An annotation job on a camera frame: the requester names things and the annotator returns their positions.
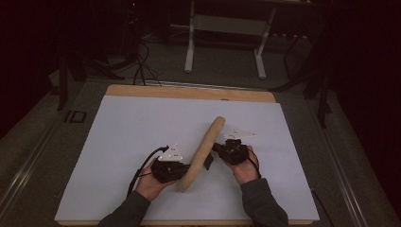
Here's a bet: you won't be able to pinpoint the black floor cables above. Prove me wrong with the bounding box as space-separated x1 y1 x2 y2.
132 40 163 87

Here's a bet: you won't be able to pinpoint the black floor plate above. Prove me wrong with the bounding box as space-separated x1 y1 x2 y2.
63 110 88 124

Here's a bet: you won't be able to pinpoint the person's left hand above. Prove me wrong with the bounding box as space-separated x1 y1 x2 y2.
134 158 178 202

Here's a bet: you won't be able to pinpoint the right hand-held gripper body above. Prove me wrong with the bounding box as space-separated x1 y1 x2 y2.
219 128 257 166

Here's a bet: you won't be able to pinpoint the metal floor rail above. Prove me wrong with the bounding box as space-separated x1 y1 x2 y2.
0 110 74 216
306 94 372 227

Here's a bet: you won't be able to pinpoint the right hand-held gripper cable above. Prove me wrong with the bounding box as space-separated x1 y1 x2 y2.
248 148 336 227

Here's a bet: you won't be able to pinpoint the white table mat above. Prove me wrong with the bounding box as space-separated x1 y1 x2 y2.
54 95 321 221

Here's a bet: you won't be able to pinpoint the wooden table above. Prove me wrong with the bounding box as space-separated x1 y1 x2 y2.
58 83 321 227

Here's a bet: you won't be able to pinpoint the hand-held gripper cable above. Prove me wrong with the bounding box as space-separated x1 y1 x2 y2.
248 148 336 227
126 145 170 199

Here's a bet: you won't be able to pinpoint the person's right hand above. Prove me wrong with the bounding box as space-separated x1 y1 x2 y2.
221 145 261 186

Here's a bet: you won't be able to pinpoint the wooden three-hole tray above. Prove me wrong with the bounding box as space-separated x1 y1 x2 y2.
175 115 227 194

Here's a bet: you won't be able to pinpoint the black stand with angled legs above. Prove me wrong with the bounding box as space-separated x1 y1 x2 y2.
269 29 335 130
56 46 127 112

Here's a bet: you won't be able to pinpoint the left hand-held gripper cable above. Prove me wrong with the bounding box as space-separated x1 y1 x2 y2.
126 145 170 199

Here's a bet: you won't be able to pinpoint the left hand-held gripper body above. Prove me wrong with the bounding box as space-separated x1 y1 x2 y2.
149 143 191 184

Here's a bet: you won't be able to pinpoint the white metal stand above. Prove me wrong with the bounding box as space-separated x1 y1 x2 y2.
183 0 278 80

